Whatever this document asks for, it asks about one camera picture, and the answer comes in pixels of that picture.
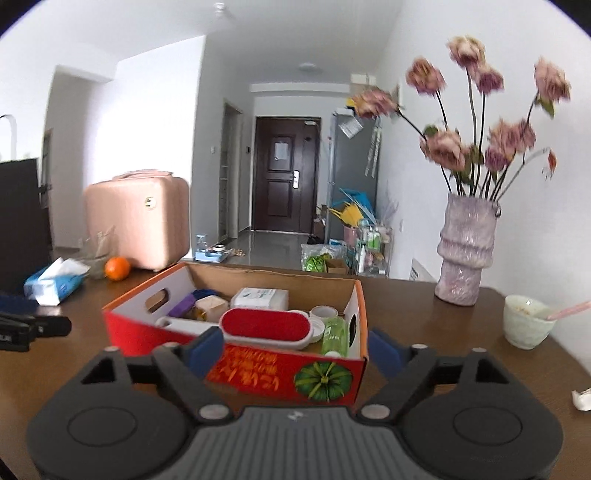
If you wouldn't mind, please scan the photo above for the dried pink flower bouquet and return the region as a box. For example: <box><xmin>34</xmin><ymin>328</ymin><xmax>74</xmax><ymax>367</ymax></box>
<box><xmin>348</xmin><ymin>34</ymin><xmax>573</xmax><ymax>201</ymax></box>

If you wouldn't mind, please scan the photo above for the pink ribbed ceramic vase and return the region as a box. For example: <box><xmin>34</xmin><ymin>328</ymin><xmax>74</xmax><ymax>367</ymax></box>
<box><xmin>435</xmin><ymin>193</ymin><xmax>502</xmax><ymax>306</ymax></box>

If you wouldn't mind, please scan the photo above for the clear glass vase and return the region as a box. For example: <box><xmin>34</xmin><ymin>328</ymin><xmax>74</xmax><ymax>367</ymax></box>
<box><xmin>76</xmin><ymin>228</ymin><xmax>116</xmax><ymax>279</ymax></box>

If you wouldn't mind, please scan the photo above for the red orange cardboard box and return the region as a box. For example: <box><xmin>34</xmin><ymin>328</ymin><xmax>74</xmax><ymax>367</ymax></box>
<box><xmin>102</xmin><ymin>262</ymin><xmax>369</xmax><ymax>407</ymax></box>

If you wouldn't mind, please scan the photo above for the blue pet water dispenser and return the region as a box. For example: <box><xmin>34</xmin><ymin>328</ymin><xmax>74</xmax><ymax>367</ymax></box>
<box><xmin>194</xmin><ymin>234</ymin><xmax>228</xmax><ymax>264</ymax></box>

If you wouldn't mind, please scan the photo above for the white green printed box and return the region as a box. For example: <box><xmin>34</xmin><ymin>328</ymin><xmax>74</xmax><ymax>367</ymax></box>
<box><xmin>229</xmin><ymin>287</ymin><xmax>290</xmax><ymax>311</ymax></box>

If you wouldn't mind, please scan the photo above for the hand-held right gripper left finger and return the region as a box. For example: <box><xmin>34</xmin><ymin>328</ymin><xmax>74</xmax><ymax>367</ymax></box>
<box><xmin>79</xmin><ymin>326</ymin><xmax>232</xmax><ymax>423</ymax></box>

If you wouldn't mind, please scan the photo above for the pink spoon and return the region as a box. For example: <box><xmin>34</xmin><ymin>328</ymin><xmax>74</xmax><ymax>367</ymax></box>
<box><xmin>538</xmin><ymin>300</ymin><xmax>591</xmax><ymax>321</ymax></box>

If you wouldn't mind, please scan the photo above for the white cup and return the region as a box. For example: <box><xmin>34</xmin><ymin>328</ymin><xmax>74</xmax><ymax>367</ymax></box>
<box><xmin>503</xmin><ymin>294</ymin><xmax>557</xmax><ymax>350</ymax></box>

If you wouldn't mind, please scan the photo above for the red lint brush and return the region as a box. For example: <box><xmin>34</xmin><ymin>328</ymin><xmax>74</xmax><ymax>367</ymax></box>
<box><xmin>156</xmin><ymin>308</ymin><xmax>311</xmax><ymax>350</ymax></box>

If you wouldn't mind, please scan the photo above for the dark brown door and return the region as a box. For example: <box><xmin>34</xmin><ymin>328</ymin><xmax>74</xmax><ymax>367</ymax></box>
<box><xmin>252</xmin><ymin>116</ymin><xmax>321</xmax><ymax>234</ymax></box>

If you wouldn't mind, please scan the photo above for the blue white tissue pack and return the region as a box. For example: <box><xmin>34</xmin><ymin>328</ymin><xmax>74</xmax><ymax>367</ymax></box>
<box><xmin>23</xmin><ymin>257</ymin><xmax>92</xmax><ymax>306</ymax></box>

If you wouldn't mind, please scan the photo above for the black chair back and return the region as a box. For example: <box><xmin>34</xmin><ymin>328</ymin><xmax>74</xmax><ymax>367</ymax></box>
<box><xmin>0</xmin><ymin>158</ymin><xmax>52</xmax><ymax>294</ymax></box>

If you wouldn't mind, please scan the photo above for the purple small box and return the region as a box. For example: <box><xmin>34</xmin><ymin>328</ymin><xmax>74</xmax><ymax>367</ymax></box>
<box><xmin>166</xmin><ymin>294</ymin><xmax>197</xmax><ymax>319</ymax></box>

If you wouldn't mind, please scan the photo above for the grey refrigerator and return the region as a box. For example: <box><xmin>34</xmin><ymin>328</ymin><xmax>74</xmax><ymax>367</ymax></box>
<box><xmin>329</xmin><ymin>111</ymin><xmax>382</xmax><ymax>241</ymax></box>

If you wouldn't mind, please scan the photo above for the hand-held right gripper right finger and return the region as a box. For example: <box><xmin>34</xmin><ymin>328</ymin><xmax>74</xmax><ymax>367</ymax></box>
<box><xmin>359</xmin><ymin>328</ymin><xmax>511</xmax><ymax>423</ymax></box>

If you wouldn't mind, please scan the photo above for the orange fruit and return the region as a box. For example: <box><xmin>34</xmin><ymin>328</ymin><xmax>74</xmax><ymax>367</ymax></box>
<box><xmin>104</xmin><ymin>257</ymin><xmax>132</xmax><ymax>281</ymax></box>

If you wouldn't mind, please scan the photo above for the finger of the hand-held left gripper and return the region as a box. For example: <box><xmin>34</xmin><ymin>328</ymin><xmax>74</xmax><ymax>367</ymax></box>
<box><xmin>0</xmin><ymin>294</ymin><xmax>42</xmax><ymax>315</ymax></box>
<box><xmin>0</xmin><ymin>314</ymin><xmax>72</xmax><ymax>340</ymax></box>

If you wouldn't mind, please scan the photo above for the green plastic bottle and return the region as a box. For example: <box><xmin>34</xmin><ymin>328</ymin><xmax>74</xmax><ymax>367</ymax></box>
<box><xmin>321</xmin><ymin>316</ymin><xmax>349</xmax><ymax>358</ymax></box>

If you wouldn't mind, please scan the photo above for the pink suitcase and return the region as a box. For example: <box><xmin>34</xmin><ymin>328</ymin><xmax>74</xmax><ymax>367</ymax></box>
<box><xmin>83</xmin><ymin>170</ymin><xmax>191</xmax><ymax>272</ymax></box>

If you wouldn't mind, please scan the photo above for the metal wire rack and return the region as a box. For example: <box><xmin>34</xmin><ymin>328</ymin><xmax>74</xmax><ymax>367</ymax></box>
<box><xmin>355</xmin><ymin>224</ymin><xmax>393</xmax><ymax>278</ymax></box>

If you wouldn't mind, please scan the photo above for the yellow bag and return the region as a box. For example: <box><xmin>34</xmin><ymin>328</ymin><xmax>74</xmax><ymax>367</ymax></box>
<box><xmin>329</xmin><ymin>205</ymin><xmax>365</xmax><ymax>227</ymax></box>

